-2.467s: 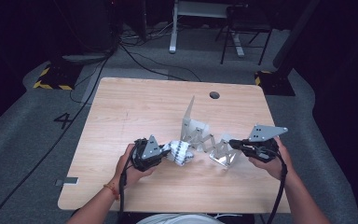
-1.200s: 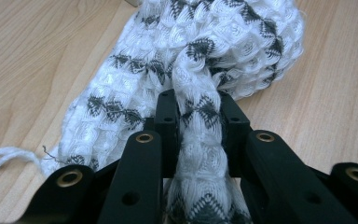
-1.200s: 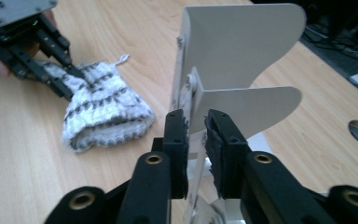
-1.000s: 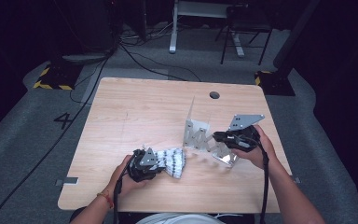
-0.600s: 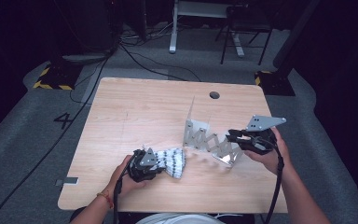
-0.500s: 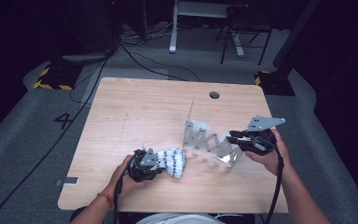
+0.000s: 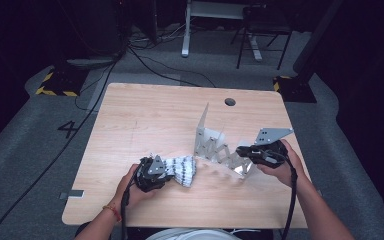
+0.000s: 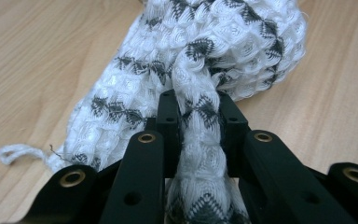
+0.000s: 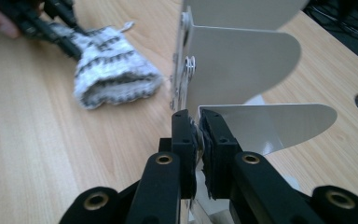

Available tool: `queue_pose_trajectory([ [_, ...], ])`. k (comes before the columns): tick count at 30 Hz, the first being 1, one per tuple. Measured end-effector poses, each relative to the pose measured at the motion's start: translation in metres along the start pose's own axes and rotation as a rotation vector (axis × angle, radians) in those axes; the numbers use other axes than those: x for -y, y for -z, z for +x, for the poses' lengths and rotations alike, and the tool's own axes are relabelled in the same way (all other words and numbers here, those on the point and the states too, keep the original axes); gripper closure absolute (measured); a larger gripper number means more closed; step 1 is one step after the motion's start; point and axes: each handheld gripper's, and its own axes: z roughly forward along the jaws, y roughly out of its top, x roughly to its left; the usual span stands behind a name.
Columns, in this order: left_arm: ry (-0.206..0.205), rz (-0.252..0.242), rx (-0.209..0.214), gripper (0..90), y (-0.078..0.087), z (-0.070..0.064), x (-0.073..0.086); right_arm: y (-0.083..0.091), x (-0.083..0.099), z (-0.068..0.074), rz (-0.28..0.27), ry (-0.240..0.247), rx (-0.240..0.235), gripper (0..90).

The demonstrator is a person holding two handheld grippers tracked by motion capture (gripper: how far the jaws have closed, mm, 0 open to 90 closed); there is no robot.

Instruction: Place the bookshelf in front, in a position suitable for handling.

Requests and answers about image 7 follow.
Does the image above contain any person's right hand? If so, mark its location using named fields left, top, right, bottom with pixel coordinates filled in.
left=256, top=139, right=306, bottom=188

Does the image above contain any white desk frame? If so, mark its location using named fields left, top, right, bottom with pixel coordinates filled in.
left=180, top=0, right=264, bottom=63

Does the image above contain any grey tape piece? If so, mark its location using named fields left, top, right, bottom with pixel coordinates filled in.
left=59, top=189, right=85, bottom=200

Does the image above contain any black braided right gripper cable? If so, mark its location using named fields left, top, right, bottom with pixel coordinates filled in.
left=280, top=155, right=298, bottom=240

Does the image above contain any person's left hand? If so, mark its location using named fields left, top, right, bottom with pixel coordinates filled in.
left=113, top=163, right=158, bottom=211

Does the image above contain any grey metal expandable rack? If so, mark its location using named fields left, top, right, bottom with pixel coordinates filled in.
left=193, top=102, right=264, bottom=182

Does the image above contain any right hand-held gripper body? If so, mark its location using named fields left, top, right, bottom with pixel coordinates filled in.
left=253, top=127, right=294, bottom=168

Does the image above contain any person's white shirt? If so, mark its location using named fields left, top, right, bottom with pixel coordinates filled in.
left=146, top=227, right=244, bottom=240

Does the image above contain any red bracelet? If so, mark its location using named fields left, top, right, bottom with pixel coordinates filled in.
left=102, top=204, right=123, bottom=223

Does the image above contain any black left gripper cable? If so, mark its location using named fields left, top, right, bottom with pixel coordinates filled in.
left=120, top=173, right=138, bottom=240

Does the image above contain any black slanted pole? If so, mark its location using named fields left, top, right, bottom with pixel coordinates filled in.
left=293, top=0, right=344, bottom=81

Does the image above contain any black yellow-striped stand base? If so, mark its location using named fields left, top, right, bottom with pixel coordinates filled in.
left=34, top=64, right=89, bottom=98
left=272, top=74, right=318, bottom=104

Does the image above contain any black chair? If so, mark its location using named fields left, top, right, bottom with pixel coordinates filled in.
left=230, top=3, right=294, bottom=71

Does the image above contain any curved black floor cable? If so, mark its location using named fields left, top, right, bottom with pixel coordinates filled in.
left=128, top=46, right=218, bottom=88

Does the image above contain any long black floor cable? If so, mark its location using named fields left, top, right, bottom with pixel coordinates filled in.
left=0, top=46, right=128, bottom=240

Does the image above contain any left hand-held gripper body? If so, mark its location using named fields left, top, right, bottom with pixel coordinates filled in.
left=135, top=154, right=174, bottom=194

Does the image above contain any white black patterned knitted cloth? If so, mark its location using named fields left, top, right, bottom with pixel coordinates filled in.
left=151, top=153, right=198, bottom=188

